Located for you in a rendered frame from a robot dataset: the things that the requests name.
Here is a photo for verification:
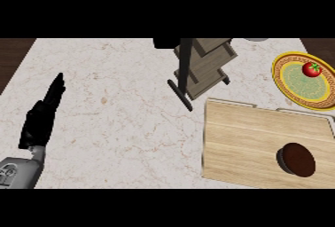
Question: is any pale wooden tray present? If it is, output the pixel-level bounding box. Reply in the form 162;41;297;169
201;98;335;190

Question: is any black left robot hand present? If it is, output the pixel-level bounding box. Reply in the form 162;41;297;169
18;72;67;150

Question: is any wooden tiered basket stand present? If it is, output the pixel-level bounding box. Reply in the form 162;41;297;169
152;38;239;113

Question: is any dark brown cupcake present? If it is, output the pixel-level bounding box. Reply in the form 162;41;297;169
275;142;317;178

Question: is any red tomato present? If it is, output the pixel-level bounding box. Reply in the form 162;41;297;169
301;61;323;78

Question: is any yellow patterned plate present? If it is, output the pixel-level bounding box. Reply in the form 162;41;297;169
272;51;335;112

